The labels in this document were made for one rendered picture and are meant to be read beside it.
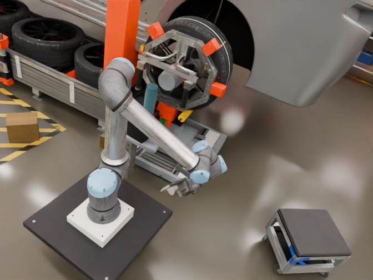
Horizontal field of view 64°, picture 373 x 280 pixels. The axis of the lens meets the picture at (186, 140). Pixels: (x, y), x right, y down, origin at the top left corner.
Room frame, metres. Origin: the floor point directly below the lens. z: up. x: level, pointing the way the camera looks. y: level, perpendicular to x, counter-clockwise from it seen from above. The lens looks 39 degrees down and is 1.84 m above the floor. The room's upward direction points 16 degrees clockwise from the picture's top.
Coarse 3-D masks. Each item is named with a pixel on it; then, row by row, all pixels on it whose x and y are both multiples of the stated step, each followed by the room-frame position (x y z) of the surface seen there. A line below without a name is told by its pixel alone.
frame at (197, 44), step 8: (168, 32) 1.93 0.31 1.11; (176, 32) 1.96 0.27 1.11; (160, 40) 1.95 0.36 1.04; (176, 40) 1.91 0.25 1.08; (184, 40) 1.90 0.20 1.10; (192, 40) 1.89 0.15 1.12; (200, 40) 1.93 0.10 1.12; (144, 48) 1.96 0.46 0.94; (152, 48) 2.00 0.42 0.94; (200, 48) 1.87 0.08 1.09; (200, 56) 1.87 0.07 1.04; (208, 56) 1.90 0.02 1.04; (208, 64) 1.85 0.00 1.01; (144, 72) 1.96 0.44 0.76; (208, 72) 1.85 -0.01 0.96; (216, 72) 1.87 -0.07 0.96; (144, 80) 1.96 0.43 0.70; (152, 80) 1.99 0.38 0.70; (208, 80) 1.85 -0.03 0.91; (208, 88) 1.84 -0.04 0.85; (160, 96) 1.93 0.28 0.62; (168, 96) 1.97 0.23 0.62; (208, 96) 1.84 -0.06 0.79; (168, 104) 1.90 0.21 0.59; (176, 104) 1.89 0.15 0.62; (192, 104) 1.86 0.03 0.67
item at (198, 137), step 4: (196, 136) 2.20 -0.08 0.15; (200, 136) 2.21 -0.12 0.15; (204, 136) 2.21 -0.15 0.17; (192, 140) 2.12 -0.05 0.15; (196, 140) 2.12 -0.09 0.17; (200, 140) 2.12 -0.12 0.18; (204, 140) 2.17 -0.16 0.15; (188, 144) 2.05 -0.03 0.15; (192, 144) 2.06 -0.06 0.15; (160, 148) 1.92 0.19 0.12; (164, 152) 1.91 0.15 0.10
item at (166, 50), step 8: (168, 40) 2.22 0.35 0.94; (160, 48) 2.14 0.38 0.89; (168, 48) 2.05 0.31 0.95; (160, 56) 2.17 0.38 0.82; (168, 64) 2.03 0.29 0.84; (152, 72) 2.04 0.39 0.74; (160, 72) 2.12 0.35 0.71; (184, 80) 1.99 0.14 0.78; (160, 88) 2.01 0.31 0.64; (176, 88) 2.11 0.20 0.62; (192, 88) 2.18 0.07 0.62; (200, 88) 1.97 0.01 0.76; (176, 96) 2.01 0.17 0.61; (192, 96) 2.02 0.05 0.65; (200, 96) 1.94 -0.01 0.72
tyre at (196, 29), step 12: (168, 24) 2.02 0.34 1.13; (180, 24) 2.00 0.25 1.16; (192, 24) 2.00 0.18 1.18; (192, 36) 1.98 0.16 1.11; (204, 36) 1.96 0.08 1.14; (216, 36) 2.04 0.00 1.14; (228, 48) 2.09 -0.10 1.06; (216, 60) 1.93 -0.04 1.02; (228, 60) 2.02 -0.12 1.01; (228, 72) 2.01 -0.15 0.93; (192, 108) 1.94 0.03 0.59
